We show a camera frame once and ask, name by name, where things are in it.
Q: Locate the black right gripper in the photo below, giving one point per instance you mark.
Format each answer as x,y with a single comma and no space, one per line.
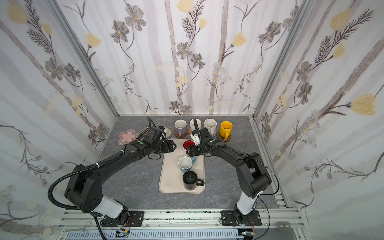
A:
196,150

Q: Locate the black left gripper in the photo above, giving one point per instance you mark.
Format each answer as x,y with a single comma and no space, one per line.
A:
165,146

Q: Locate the glossy amber round coaster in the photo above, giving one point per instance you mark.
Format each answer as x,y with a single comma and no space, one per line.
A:
223,138

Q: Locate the colourful woven round coaster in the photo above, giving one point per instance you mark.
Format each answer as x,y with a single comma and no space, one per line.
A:
168,132

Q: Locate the speckled white mug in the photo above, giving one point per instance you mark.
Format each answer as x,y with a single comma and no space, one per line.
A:
211,126

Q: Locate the white mug red inside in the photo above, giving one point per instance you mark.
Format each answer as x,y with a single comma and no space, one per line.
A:
188,143

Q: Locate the yellow mug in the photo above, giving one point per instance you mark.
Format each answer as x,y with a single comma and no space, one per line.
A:
226,129

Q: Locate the plain white mug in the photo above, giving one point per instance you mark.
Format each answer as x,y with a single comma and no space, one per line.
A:
195,124

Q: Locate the dark wooden round coaster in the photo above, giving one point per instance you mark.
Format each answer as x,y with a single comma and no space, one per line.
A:
180,133

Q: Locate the pink flower shaped coaster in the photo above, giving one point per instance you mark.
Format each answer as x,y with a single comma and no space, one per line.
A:
127,136

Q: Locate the white mug blue handle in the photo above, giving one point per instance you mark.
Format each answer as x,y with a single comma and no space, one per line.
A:
185,163

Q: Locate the white mug purple handle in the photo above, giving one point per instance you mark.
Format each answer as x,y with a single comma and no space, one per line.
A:
180,124

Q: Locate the beige serving tray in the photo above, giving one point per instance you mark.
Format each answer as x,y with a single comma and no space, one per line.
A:
171,179

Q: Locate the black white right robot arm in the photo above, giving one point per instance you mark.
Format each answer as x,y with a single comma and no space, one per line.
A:
252,174

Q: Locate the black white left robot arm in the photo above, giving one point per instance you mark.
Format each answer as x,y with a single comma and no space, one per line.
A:
84,189

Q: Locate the black mug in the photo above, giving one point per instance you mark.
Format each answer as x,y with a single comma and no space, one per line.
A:
191,181

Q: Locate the white slotted cable duct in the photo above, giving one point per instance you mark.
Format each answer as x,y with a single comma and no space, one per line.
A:
176,234

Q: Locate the aluminium mounting rail frame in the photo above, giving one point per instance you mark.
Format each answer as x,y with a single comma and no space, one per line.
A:
264,221

